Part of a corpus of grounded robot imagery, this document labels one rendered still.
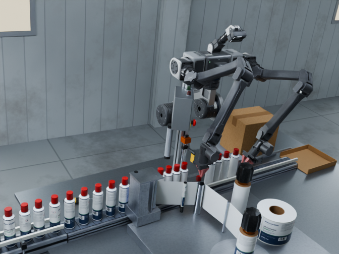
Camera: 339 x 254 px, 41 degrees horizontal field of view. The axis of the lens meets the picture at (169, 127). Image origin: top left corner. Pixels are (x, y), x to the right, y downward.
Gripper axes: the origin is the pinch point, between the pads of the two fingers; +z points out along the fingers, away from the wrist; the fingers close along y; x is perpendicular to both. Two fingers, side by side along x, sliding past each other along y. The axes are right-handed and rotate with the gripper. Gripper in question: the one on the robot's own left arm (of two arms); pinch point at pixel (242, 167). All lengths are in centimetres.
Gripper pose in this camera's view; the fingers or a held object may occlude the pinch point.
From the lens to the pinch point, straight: 289.2
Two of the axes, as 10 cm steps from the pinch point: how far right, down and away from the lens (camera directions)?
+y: 5.5, 4.0, -7.3
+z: -6.1, 7.9, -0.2
